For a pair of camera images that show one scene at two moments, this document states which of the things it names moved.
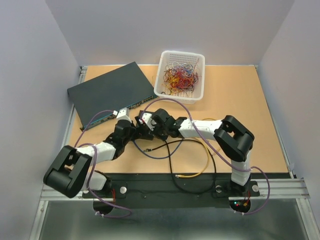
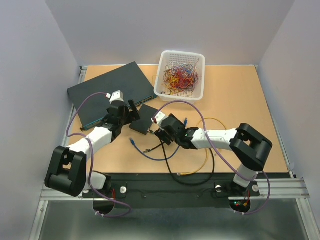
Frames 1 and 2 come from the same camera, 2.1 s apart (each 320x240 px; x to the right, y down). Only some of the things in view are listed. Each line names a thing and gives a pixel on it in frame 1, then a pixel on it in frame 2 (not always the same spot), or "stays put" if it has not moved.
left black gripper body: [132, 134] to [126, 110]
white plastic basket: [181, 75] stays put
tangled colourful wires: [178, 77] stays put
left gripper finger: [143, 132] to [126, 119]
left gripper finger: [136, 118] to [135, 115]
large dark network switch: [101, 98] stays put
